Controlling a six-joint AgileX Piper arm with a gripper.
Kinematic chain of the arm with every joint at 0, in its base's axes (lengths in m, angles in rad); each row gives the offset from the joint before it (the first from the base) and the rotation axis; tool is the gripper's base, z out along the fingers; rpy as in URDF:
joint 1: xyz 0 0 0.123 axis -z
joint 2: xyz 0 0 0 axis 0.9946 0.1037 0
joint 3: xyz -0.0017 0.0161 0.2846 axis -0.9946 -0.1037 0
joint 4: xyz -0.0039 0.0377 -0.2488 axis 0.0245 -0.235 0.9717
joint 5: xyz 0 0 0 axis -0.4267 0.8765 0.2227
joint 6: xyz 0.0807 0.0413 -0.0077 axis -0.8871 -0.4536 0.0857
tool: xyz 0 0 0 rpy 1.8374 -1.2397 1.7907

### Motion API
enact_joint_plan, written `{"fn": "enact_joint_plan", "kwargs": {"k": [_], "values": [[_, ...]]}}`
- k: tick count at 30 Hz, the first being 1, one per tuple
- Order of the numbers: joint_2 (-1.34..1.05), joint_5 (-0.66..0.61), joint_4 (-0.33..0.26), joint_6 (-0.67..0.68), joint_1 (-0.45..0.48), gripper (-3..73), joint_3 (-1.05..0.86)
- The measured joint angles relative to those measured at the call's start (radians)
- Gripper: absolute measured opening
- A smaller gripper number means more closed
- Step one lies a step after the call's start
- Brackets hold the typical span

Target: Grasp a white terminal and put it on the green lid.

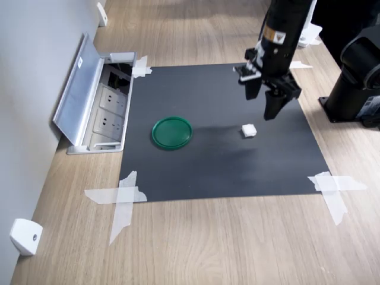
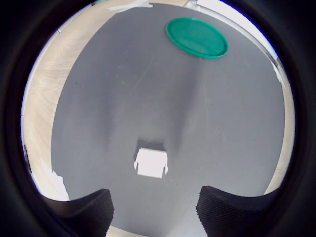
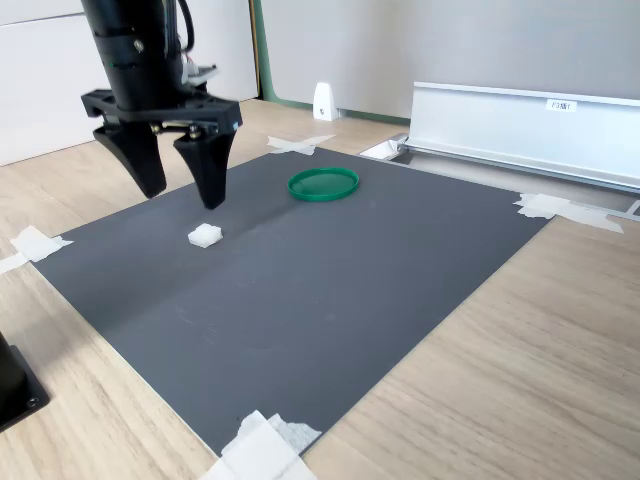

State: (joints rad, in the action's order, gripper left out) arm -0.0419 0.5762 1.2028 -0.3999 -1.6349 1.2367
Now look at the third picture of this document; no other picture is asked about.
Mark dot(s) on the dark grey mat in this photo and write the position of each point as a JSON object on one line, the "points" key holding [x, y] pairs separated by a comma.
{"points": [[300, 300]]}

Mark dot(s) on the grey partition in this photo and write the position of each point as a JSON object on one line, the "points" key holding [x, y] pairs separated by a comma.
{"points": [[450, 45]]}

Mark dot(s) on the small white camera box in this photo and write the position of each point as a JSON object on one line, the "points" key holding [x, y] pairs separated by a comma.
{"points": [[200, 75]]}

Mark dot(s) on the small white bracket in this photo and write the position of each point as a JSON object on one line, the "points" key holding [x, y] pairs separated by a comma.
{"points": [[324, 102]]}

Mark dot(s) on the white tape patch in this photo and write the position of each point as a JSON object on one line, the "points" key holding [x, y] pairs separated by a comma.
{"points": [[35, 242], [300, 144], [550, 206], [260, 450]]}

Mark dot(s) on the white partition panel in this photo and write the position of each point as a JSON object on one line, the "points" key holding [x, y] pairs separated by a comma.
{"points": [[45, 75]]}

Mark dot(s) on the round green lid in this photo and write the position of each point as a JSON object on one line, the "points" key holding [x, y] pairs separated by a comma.
{"points": [[323, 186]]}

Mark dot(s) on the small white plastic terminal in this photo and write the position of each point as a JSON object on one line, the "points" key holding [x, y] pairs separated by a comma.
{"points": [[205, 235]]}

